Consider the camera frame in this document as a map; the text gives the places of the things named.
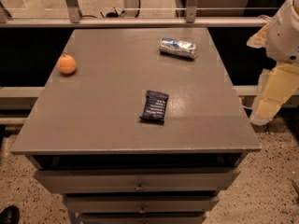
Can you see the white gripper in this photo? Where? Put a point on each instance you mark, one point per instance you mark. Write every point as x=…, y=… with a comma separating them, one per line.
x=284, y=37

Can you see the dark blue rxbar wrapper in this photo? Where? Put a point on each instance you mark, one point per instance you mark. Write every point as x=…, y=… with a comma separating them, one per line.
x=155, y=107

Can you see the silver blue redbull can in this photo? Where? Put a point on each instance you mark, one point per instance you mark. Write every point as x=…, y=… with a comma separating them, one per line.
x=178, y=47

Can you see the grey drawer cabinet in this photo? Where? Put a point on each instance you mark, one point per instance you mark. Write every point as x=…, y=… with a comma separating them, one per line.
x=91, y=121

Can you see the orange fruit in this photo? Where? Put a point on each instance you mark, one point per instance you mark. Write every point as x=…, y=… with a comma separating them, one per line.
x=67, y=64

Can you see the bottom grey drawer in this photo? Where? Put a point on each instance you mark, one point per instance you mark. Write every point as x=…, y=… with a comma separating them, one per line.
x=144, y=219

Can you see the grey drawer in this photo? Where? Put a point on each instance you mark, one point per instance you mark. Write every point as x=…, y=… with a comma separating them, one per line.
x=141, y=204
x=120, y=181
x=144, y=219

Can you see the middle grey drawer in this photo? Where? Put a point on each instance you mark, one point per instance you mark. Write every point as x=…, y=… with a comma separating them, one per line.
x=141, y=204

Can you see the top grey drawer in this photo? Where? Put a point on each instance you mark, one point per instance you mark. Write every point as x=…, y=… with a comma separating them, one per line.
x=120, y=181

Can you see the black shoe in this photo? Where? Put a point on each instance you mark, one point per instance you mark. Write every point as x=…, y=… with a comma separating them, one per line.
x=10, y=215

